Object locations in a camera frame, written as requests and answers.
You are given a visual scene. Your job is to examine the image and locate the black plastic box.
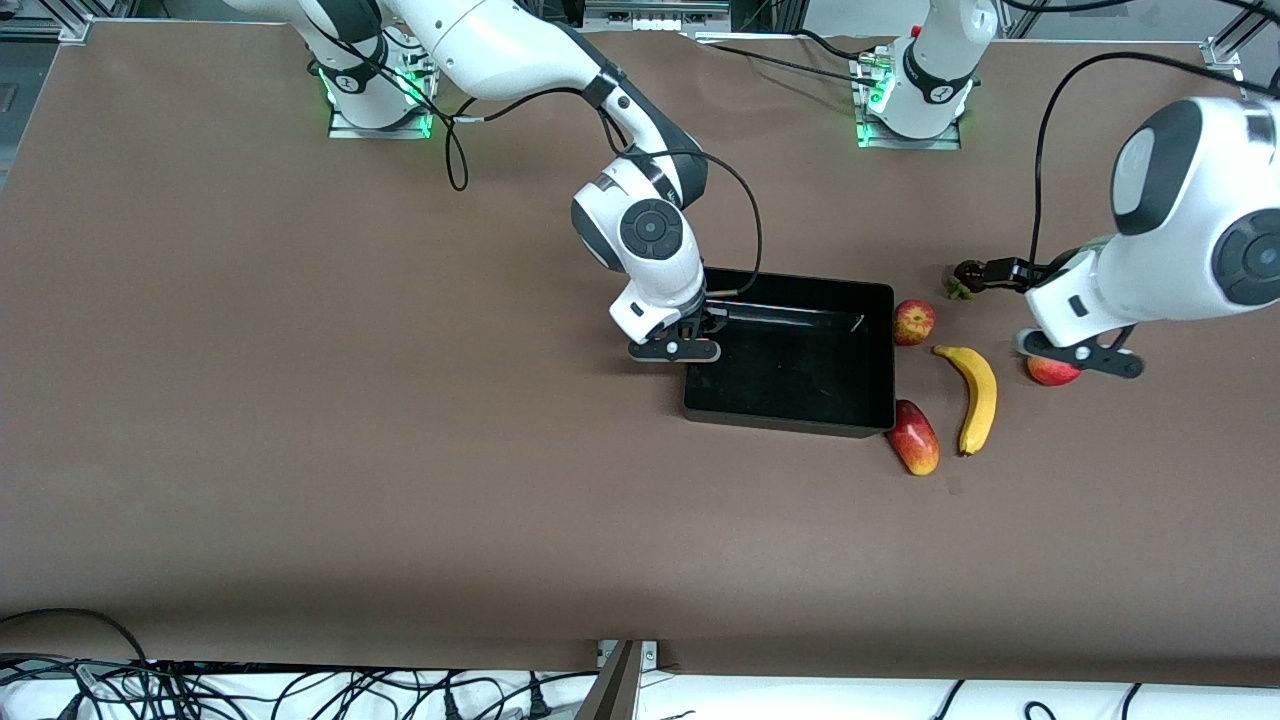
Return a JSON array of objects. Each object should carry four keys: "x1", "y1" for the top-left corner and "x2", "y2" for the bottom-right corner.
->
[{"x1": 683, "y1": 268, "x2": 897, "y2": 440}]

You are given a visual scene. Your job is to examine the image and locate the small red yellow apple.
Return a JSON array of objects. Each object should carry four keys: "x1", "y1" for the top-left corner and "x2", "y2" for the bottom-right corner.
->
[{"x1": 892, "y1": 299, "x2": 938, "y2": 347}]

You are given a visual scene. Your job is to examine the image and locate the yellow banana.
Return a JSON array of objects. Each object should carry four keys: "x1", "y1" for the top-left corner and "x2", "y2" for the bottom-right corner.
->
[{"x1": 932, "y1": 344, "x2": 998, "y2": 457}]

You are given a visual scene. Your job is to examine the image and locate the round red fruit with stem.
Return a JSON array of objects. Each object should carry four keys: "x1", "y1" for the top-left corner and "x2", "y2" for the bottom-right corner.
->
[{"x1": 1027, "y1": 354, "x2": 1082, "y2": 388}]

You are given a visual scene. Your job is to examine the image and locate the red yellow mango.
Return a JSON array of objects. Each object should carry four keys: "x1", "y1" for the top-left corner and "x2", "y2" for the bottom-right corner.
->
[{"x1": 884, "y1": 400, "x2": 941, "y2": 477}]

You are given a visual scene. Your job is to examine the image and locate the white power strip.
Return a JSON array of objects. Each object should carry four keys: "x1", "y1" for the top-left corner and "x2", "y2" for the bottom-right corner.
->
[{"x1": 585, "y1": 0, "x2": 732, "y2": 33}]

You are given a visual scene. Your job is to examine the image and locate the dark metal beam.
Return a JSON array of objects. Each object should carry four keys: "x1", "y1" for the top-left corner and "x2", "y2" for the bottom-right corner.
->
[{"x1": 575, "y1": 641, "x2": 641, "y2": 720}]

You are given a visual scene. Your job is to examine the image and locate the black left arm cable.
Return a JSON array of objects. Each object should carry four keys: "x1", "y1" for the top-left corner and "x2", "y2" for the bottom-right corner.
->
[{"x1": 1000, "y1": 0, "x2": 1280, "y2": 269}]

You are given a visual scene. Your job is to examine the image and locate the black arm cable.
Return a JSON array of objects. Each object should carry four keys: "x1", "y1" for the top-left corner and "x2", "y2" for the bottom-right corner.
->
[
  {"x1": 300, "y1": 0, "x2": 764, "y2": 297},
  {"x1": 1000, "y1": 0, "x2": 1280, "y2": 269}
]

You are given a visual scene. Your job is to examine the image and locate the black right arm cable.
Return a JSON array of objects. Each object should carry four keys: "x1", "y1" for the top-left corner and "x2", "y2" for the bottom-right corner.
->
[{"x1": 300, "y1": 0, "x2": 764, "y2": 297}]

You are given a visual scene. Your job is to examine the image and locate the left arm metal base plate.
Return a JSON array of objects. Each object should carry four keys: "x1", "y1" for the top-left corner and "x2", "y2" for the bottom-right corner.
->
[{"x1": 853, "y1": 50, "x2": 963, "y2": 151}]

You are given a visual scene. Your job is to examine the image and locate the black cable on table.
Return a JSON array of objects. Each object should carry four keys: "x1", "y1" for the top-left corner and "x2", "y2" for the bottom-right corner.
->
[
  {"x1": 795, "y1": 28, "x2": 881, "y2": 63},
  {"x1": 700, "y1": 42, "x2": 871, "y2": 81}
]

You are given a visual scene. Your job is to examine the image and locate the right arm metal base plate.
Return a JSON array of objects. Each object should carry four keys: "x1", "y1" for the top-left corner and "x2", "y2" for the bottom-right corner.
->
[{"x1": 328, "y1": 50, "x2": 437, "y2": 140}]

